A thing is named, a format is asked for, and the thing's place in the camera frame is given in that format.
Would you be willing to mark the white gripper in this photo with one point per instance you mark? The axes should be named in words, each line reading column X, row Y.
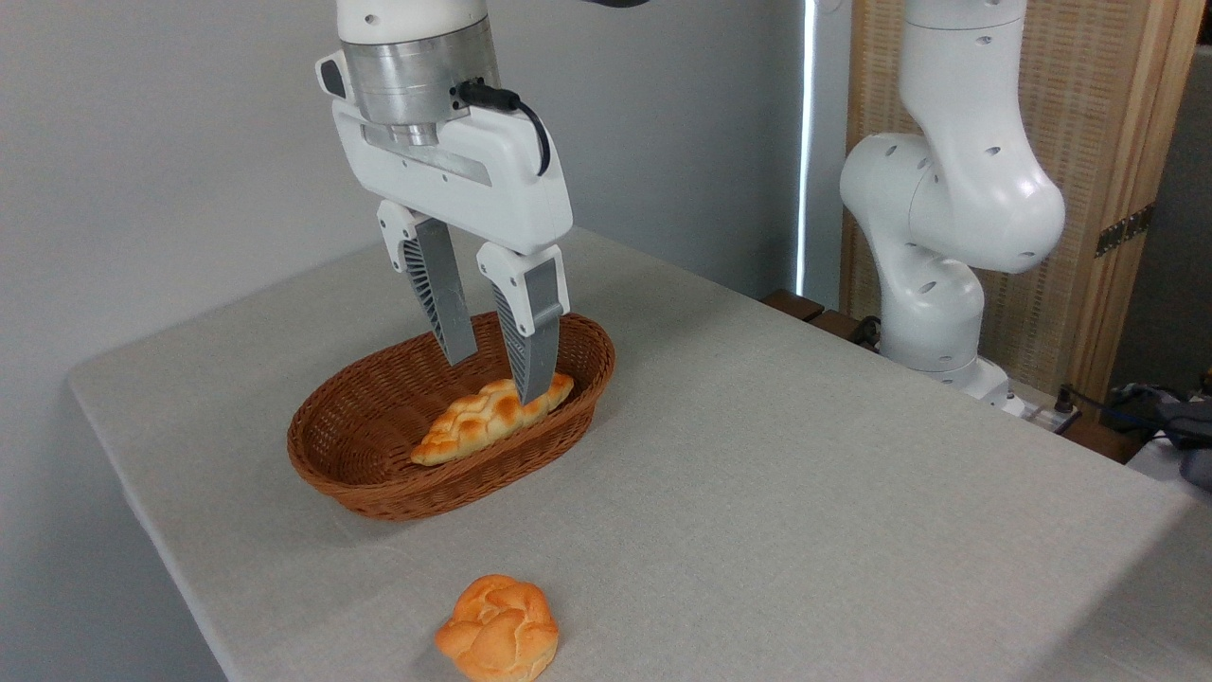
column 473, row 180

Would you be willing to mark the long braided bread loaf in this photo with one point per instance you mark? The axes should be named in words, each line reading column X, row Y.
column 464, row 426

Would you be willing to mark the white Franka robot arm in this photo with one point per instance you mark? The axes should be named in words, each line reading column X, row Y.
column 956, row 189

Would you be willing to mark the black plug at robot base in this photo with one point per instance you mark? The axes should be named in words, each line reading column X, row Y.
column 1066, row 403

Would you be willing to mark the round knotted bread roll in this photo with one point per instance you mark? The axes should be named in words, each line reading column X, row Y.
column 497, row 630

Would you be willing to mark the brown wicker oval basket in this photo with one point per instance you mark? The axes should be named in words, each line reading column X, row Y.
column 379, row 483

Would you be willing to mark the bright vertical light strip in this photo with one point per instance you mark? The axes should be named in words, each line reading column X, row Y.
column 806, row 142

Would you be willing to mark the grey tablecloth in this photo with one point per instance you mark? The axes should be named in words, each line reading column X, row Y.
column 805, row 474

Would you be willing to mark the wooden rattan folding screen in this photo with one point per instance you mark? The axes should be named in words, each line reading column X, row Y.
column 1079, row 95

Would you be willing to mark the metal screen hinge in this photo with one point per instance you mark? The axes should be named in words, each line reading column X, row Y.
column 1125, row 230

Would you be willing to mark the dark grey bag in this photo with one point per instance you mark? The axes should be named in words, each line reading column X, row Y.
column 1169, row 421

